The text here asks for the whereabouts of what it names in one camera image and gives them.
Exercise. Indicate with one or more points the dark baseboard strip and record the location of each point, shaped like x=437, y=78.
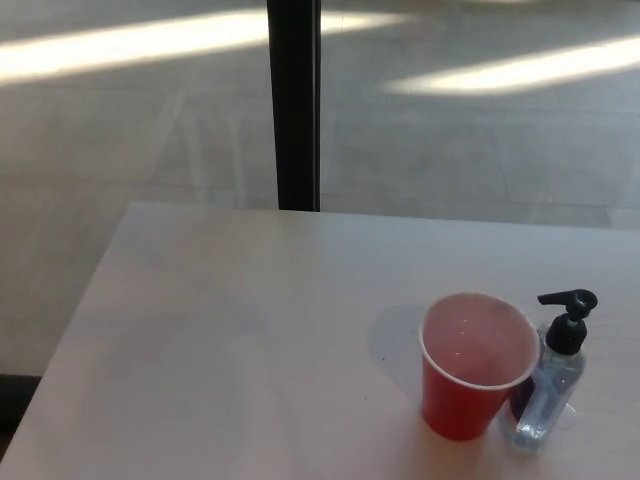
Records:
x=15, y=395

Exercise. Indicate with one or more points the black vertical window post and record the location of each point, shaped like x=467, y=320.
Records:
x=295, y=105

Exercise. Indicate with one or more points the clear soap bottle black pump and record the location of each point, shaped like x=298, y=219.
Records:
x=564, y=336

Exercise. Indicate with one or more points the red plastic cup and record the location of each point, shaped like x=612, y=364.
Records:
x=457, y=400

